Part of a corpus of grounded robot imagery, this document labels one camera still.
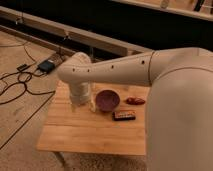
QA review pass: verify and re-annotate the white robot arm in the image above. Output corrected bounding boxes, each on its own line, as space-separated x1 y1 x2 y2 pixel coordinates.
58 47 213 171

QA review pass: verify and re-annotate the purple bowl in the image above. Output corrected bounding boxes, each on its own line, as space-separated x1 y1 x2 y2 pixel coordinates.
95 90 120 112

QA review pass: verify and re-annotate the red toy food item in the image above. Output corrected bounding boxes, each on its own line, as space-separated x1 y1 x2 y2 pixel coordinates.
126 97 146 105

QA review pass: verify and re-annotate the dark rectangular box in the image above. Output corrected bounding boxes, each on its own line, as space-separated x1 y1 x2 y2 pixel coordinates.
113 110 136 121

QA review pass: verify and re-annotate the blue black power box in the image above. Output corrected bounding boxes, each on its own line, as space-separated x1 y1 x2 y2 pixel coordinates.
38 60 55 73

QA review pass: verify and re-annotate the small black adapter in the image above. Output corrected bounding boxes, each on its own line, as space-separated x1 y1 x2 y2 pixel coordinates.
17 64 30 72

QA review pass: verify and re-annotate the black floor cable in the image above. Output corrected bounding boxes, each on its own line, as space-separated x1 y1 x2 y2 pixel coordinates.
0 71 56 106

